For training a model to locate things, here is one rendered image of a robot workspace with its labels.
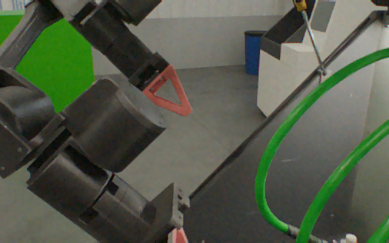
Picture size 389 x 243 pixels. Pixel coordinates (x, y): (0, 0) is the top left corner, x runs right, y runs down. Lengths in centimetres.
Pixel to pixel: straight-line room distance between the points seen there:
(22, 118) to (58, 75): 341
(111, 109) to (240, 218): 69
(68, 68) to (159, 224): 343
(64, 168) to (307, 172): 74
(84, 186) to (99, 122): 6
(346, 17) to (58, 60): 268
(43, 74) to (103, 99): 341
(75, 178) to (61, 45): 338
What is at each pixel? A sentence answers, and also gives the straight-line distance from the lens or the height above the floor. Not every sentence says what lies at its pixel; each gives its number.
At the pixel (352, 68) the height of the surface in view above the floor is 140.
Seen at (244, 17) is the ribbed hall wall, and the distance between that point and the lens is 768.
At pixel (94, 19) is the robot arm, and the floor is 145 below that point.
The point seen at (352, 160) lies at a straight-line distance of 46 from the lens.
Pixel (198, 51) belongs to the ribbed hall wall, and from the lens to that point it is 737.
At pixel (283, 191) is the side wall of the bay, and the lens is 96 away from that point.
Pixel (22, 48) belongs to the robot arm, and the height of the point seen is 136.
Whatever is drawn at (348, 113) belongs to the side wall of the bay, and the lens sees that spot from 97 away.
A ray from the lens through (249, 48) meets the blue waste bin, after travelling 676.
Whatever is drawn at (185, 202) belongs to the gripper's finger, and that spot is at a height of 129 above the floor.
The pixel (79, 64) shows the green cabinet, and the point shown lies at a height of 81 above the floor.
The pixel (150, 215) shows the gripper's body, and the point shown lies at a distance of 34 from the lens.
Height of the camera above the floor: 149
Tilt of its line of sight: 20 degrees down
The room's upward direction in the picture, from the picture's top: straight up
